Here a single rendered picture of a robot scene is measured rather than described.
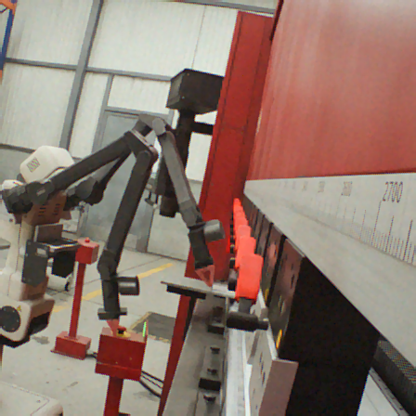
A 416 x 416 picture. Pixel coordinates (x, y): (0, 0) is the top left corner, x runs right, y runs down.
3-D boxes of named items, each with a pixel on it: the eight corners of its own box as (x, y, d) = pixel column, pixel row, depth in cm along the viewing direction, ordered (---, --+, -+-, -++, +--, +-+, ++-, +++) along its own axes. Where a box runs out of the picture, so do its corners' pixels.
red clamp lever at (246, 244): (238, 231, 81) (228, 284, 74) (266, 237, 81) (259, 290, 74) (236, 240, 82) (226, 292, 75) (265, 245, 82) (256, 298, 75)
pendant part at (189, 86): (141, 211, 358) (170, 78, 354) (180, 218, 364) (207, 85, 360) (152, 221, 309) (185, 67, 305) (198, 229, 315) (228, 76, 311)
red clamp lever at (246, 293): (240, 247, 61) (227, 320, 54) (278, 254, 61) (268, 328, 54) (237, 258, 62) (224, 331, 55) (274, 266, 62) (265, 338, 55)
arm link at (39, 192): (144, 122, 184) (136, 122, 174) (162, 159, 185) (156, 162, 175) (35, 184, 192) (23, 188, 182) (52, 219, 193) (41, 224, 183)
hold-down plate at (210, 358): (203, 354, 166) (205, 344, 166) (221, 357, 166) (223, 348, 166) (198, 387, 136) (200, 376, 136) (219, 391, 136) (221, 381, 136)
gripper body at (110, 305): (127, 317, 187) (125, 295, 186) (97, 318, 186) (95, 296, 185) (127, 312, 193) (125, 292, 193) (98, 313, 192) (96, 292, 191)
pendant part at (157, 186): (144, 188, 350) (156, 130, 348) (162, 192, 352) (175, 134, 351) (153, 194, 306) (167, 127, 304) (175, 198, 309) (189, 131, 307)
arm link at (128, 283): (106, 256, 192) (98, 263, 184) (138, 256, 190) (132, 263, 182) (110, 291, 194) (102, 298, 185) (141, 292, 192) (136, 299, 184)
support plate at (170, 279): (165, 275, 221) (166, 273, 221) (234, 289, 220) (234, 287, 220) (160, 283, 203) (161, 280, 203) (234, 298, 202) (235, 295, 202)
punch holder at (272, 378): (247, 383, 60) (282, 237, 59) (321, 394, 60) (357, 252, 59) (252, 440, 45) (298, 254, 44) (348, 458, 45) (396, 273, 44)
